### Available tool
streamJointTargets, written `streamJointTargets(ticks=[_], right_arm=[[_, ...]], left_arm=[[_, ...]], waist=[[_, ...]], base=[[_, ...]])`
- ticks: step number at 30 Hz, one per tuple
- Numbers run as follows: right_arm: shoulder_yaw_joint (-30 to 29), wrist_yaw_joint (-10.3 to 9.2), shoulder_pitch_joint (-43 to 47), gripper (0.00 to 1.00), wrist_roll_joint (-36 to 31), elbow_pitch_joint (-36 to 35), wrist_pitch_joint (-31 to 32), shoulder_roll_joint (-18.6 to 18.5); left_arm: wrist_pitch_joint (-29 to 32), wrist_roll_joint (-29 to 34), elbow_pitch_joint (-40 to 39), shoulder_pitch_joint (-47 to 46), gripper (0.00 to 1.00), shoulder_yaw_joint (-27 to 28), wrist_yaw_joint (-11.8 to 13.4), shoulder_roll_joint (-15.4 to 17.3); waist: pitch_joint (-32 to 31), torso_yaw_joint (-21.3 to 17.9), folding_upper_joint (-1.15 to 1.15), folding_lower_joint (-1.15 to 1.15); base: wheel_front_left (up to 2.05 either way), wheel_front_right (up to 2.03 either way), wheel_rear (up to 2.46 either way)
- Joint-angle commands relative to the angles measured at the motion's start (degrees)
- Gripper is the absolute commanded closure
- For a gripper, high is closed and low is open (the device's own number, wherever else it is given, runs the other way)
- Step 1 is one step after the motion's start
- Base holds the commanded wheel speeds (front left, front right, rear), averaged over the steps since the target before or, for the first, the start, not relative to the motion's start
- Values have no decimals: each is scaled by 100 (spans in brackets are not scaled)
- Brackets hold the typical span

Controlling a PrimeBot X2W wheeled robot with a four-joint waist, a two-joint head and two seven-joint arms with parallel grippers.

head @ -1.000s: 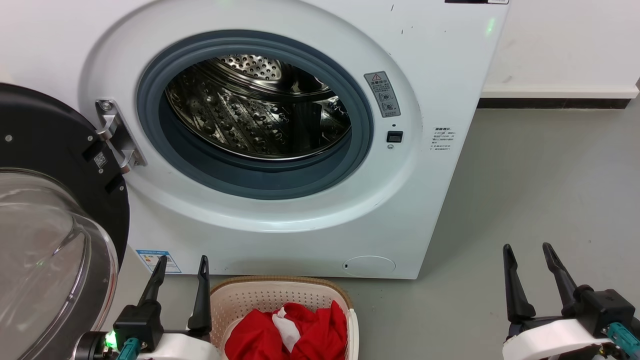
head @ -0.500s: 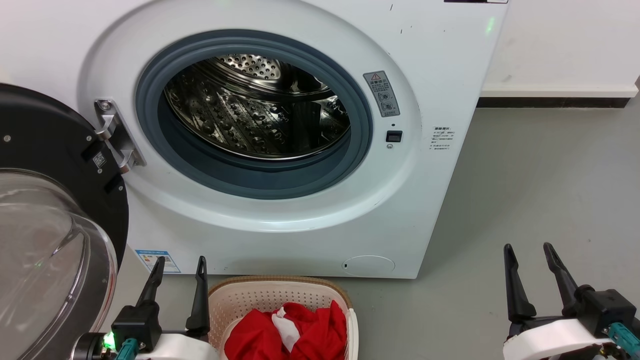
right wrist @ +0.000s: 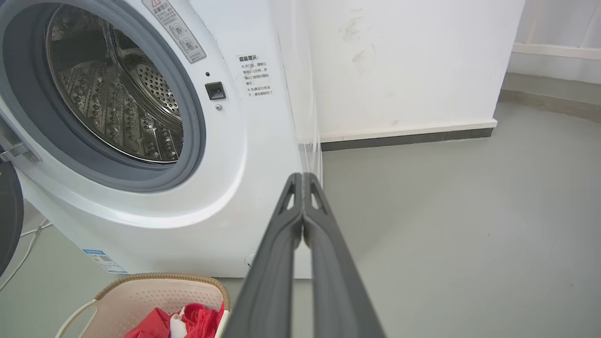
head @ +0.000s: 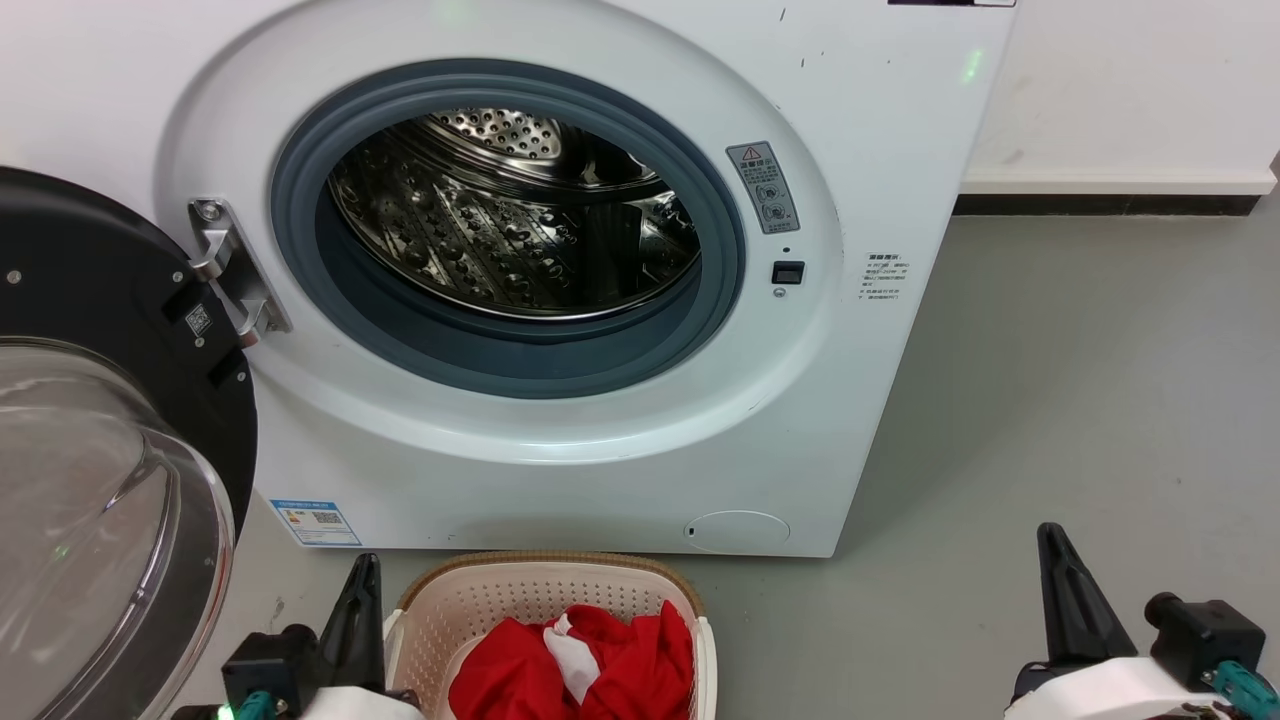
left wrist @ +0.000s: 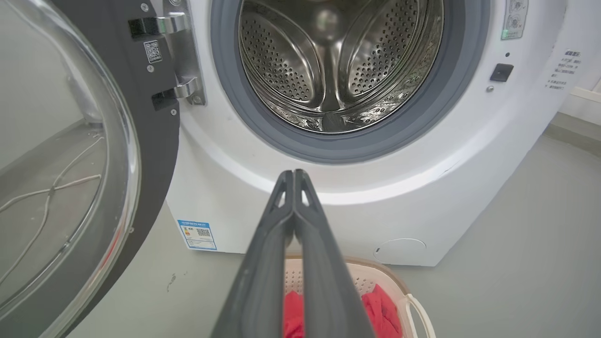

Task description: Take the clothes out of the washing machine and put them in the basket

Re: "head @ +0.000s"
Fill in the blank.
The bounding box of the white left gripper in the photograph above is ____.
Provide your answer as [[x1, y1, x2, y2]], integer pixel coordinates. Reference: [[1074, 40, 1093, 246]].
[[300, 554, 426, 720]]

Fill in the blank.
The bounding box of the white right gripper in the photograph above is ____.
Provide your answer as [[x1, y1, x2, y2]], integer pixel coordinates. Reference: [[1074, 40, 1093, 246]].
[[1005, 522, 1217, 720]]

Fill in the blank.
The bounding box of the red and white garment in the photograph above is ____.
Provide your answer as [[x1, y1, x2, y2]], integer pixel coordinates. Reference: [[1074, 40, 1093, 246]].
[[448, 600, 696, 720]]

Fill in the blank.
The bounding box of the cream plastic laundry basket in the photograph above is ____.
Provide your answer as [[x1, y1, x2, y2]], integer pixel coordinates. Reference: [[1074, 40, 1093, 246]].
[[383, 550, 718, 720]]

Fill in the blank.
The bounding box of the stainless steel washing machine drum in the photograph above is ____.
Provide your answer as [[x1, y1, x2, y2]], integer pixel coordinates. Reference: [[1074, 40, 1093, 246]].
[[328, 107, 703, 321]]

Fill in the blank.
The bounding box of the washing machine glass door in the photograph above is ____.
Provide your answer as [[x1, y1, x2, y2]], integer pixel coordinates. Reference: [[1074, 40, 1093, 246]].
[[0, 165, 258, 720]]

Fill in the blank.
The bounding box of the blue energy label sticker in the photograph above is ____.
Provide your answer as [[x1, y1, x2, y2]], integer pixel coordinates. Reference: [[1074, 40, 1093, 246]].
[[270, 499, 363, 547]]

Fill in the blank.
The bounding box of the grey rubber door gasket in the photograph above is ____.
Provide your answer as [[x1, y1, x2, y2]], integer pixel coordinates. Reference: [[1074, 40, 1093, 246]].
[[270, 58, 747, 399]]

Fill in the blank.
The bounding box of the white front-load washing machine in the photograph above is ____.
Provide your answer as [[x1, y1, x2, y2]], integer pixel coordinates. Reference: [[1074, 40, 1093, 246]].
[[0, 0, 1019, 558]]

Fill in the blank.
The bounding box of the round white filter cover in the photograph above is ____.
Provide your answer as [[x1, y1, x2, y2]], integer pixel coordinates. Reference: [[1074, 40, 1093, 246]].
[[685, 510, 791, 554]]

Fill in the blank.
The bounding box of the silver metal door hinge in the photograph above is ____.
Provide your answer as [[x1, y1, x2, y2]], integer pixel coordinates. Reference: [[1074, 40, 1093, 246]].
[[188, 198, 293, 348]]

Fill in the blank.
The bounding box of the small printed text sticker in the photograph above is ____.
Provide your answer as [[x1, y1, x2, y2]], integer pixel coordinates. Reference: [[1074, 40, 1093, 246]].
[[860, 252, 909, 301]]

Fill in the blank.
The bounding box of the black baseboard strip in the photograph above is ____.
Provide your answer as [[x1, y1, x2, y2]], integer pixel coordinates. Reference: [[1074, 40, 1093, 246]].
[[953, 194, 1263, 217]]

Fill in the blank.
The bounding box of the white baseboard moulding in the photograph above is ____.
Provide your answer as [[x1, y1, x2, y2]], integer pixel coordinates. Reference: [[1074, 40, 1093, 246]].
[[960, 168, 1279, 196]]

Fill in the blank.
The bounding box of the grey warning label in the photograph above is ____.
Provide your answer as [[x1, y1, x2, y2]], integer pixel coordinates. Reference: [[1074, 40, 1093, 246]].
[[726, 140, 801, 235]]

